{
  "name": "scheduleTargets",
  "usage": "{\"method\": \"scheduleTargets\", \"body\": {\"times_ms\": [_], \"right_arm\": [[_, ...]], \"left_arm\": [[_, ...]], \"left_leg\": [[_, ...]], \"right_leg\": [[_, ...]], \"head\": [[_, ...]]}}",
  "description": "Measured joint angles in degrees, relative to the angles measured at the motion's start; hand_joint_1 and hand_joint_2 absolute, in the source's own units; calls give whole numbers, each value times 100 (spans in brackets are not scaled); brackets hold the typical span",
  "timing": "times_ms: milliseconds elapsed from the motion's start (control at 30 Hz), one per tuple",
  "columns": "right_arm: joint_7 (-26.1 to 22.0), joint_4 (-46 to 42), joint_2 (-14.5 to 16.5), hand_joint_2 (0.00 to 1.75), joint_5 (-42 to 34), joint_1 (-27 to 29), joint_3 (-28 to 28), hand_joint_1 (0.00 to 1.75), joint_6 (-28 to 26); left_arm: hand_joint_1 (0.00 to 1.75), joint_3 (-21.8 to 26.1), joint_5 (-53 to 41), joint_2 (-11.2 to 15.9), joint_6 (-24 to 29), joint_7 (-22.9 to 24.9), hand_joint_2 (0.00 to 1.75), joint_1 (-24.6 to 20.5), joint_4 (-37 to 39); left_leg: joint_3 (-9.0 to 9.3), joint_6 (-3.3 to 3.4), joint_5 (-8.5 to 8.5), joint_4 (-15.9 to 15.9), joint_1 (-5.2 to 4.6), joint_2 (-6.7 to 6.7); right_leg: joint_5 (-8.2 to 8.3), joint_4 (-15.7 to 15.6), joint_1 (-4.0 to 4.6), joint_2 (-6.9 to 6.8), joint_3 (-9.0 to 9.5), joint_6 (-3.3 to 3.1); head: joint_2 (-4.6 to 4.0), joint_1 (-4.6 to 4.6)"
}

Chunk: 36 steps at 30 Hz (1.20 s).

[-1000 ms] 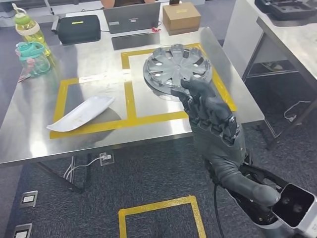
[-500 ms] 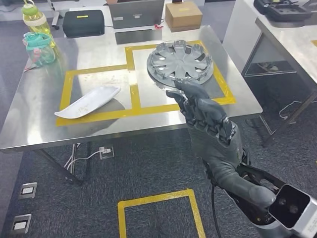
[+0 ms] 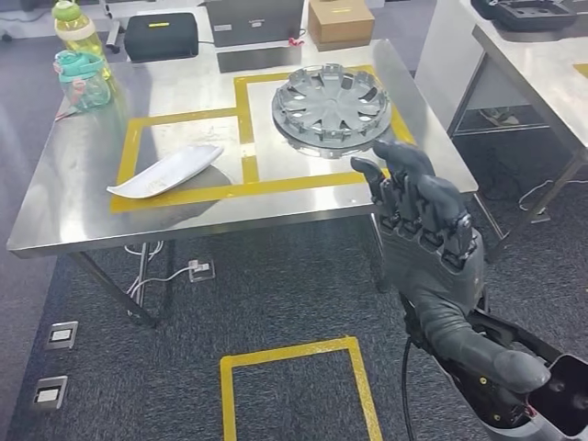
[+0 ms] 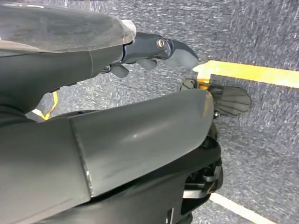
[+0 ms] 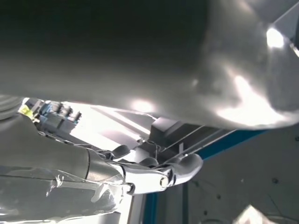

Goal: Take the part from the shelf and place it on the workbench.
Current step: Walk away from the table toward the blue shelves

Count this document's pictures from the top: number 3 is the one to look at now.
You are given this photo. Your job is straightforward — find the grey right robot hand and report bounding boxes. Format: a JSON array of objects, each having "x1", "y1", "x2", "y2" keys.
[{"x1": 350, "y1": 140, "x2": 551, "y2": 394}]

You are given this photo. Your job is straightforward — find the silver plastic wheel cover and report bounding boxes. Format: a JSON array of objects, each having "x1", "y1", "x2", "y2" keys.
[{"x1": 270, "y1": 63, "x2": 393, "y2": 161}]

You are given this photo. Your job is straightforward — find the stainless steel workbench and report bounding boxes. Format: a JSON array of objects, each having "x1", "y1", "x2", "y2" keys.
[
  {"x1": 6, "y1": 38, "x2": 479, "y2": 329},
  {"x1": 414, "y1": 0, "x2": 588, "y2": 263}
]

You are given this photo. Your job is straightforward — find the white curved plastic part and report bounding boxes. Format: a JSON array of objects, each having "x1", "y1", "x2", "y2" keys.
[{"x1": 106, "y1": 144, "x2": 225, "y2": 200}]

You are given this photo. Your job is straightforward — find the pale grey shoe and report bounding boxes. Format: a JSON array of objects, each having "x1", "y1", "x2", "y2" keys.
[{"x1": 479, "y1": 107, "x2": 520, "y2": 128}]

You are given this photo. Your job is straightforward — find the brown cardboard box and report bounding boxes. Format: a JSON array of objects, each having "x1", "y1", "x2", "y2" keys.
[{"x1": 307, "y1": 0, "x2": 376, "y2": 53}]

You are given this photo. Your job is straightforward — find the black foam equipment case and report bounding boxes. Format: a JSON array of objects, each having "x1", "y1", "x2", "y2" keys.
[{"x1": 470, "y1": 0, "x2": 579, "y2": 33}]

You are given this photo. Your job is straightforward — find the floor socket with white plug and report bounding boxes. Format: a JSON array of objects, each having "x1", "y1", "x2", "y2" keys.
[{"x1": 188, "y1": 259, "x2": 216, "y2": 284}]

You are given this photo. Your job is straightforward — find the grey laptop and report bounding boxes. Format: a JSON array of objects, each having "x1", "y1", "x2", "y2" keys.
[{"x1": 205, "y1": 0, "x2": 306, "y2": 49}]

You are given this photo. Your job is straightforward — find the black case yellow stripe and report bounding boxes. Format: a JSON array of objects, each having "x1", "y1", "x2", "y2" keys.
[{"x1": 124, "y1": 12, "x2": 200, "y2": 62}]

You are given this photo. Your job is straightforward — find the white desk leg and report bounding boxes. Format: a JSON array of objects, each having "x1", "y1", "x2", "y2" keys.
[{"x1": 98, "y1": 0, "x2": 122, "y2": 53}]

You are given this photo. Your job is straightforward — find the steel floor socket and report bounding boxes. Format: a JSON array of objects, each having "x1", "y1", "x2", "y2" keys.
[
  {"x1": 45, "y1": 321, "x2": 79, "y2": 353},
  {"x1": 30, "y1": 375, "x2": 69, "y2": 412}
]

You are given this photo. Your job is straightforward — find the crumpled clear plastic wrap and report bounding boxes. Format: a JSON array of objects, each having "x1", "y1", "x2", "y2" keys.
[{"x1": 53, "y1": 50, "x2": 112, "y2": 113}]

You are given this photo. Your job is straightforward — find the yellow green water bottle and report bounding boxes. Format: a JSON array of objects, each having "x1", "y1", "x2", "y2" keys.
[{"x1": 51, "y1": 0, "x2": 112, "y2": 80}]

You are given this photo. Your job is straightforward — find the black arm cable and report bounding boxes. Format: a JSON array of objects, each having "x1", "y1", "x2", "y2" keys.
[{"x1": 401, "y1": 336, "x2": 414, "y2": 441}]

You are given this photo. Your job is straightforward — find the white power adapter cable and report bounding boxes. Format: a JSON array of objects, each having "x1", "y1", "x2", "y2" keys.
[{"x1": 518, "y1": 177, "x2": 588, "y2": 217}]

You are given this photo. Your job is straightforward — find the white cable bundle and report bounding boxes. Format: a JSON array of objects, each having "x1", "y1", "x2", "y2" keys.
[{"x1": 124, "y1": 240, "x2": 199, "y2": 300}]

